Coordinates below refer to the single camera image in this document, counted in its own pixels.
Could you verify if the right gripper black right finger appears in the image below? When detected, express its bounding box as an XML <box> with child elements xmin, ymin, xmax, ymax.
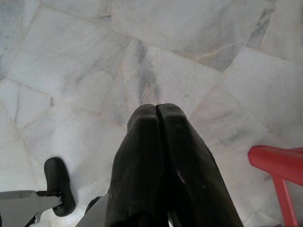
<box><xmin>157</xmin><ymin>102</ymin><xmax>245</xmax><ymax>227</ymax></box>

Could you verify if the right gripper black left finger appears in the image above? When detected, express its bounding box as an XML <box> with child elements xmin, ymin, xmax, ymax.
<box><xmin>105</xmin><ymin>103</ymin><xmax>169</xmax><ymax>227</ymax></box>

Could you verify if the robot left leg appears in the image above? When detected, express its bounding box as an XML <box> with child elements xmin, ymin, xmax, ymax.
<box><xmin>0</xmin><ymin>157</ymin><xmax>76</xmax><ymax>227</ymax></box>

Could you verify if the red plastic stool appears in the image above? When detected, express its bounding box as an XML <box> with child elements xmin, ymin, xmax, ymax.
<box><xmin>247</xmin><ymin>146</ymin><xmax>303</xmax><ymax>227</ymax></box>

